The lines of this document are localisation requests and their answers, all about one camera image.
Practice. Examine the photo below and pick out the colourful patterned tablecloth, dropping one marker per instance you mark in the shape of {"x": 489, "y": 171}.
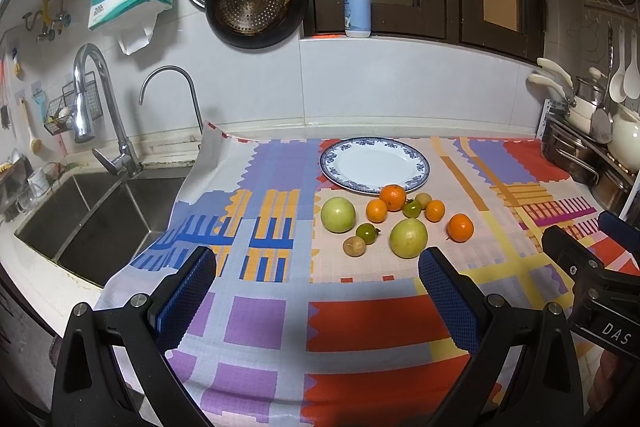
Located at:
{"x": 294, "y": 332}

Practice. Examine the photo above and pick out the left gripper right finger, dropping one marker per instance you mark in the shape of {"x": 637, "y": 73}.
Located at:
{"x": 523, "y": 368}

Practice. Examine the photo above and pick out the brass perforated strainer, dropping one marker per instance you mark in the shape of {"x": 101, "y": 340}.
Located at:
{"x": 249, "y": 17}

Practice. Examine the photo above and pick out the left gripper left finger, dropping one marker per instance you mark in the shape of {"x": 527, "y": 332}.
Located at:
{"x": 89, "y": 389}

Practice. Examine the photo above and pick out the small green tomato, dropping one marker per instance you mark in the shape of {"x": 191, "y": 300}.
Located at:
{"x": 412, "y": 209}
{"x": 368, "y": 233}

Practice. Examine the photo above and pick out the large green apple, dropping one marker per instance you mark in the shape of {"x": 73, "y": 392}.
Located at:
{"x": 338, "y": 215}
{"x": 408, "y": 238}

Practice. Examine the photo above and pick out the wall hooks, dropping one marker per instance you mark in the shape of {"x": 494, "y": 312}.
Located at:
{"x": 52, "y": 25}

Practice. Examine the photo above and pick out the stainless steel rectangular container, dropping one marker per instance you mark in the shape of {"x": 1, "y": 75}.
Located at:
{"x": 568, "y": 152}

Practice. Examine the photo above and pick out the white ceramic pot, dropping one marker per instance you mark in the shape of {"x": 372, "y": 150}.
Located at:
{"x": 625, "y": 144}

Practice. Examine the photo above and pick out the white ladle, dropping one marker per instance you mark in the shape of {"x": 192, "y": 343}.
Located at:
{"x": 616, "y": 85}

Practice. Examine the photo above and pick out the blue white porcelain plate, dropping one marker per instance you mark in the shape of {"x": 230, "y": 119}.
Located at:
{"x": 366, "y": 164}

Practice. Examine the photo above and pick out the small brown passion fruit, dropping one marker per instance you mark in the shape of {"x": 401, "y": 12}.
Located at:
{"x": 423, "y": 199}

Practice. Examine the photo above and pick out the black wire sponge basket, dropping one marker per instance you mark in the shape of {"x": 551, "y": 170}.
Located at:
{"x": 60, "y": 110}

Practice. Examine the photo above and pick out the wooden dish brush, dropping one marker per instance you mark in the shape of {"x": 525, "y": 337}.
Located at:
{"x": 35, "y": 144}

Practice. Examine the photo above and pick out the large orange mandarin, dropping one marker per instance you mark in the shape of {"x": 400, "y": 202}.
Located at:
{"x": 394, "y": 196}

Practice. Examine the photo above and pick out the small orange mandarin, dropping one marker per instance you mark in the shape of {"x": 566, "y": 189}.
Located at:
{"x": 434, "y": 210}
{"x": 376, "y": 210}

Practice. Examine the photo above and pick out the stainless steel double sink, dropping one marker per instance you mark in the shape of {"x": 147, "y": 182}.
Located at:
{"x": 95, "y": 223}

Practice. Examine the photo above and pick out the thin gooseneck water faucet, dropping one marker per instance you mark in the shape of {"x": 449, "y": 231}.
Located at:
{"x": 169, "y": 101}

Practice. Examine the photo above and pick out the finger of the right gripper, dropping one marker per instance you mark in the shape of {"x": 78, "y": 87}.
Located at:
{"x": 587, "y": 271}
{"x": 615, "y": 228}

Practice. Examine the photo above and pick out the white blue pump bottle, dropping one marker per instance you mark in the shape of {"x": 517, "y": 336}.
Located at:
{"x": 357, "y": 18}

